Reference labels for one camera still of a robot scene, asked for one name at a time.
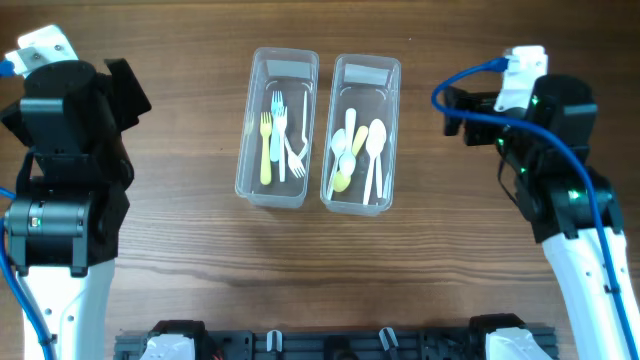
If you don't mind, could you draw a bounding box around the white spoon translucent handle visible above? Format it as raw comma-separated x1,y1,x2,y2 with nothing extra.
375,151,395,201

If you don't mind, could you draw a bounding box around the white plastic spoon long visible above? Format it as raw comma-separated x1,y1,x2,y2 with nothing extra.
327,128,346,199

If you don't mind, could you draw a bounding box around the yellow plastic spoon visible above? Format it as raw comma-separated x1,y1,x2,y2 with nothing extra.
331,126,369,192

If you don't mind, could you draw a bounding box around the white plastic fork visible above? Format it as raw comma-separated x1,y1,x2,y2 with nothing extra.
275,106,287,182
284,137,306,178
298,91,309,160

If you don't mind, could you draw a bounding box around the light blue plastic fork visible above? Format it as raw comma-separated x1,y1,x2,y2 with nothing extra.
270,90,284,163

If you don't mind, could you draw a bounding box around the yellow plastic fork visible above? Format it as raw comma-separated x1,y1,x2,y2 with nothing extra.
260,112,272,185

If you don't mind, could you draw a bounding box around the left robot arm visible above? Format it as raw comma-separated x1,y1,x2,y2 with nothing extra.
1,24,151,359

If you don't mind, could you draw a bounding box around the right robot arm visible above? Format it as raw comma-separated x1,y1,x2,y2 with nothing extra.
432,75,639,359

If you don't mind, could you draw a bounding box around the clear plastic container right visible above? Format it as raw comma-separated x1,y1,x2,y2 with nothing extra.
320,54,401,216

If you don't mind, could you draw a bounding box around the clear plastic container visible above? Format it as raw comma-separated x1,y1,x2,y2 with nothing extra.
235,48,319,208
320,54,401,216

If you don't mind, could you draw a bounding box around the clear plastic container left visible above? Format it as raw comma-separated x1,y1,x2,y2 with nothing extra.
235,48,319,208

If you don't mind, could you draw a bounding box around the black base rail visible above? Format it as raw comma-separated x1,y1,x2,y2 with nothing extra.
114,313,559,359

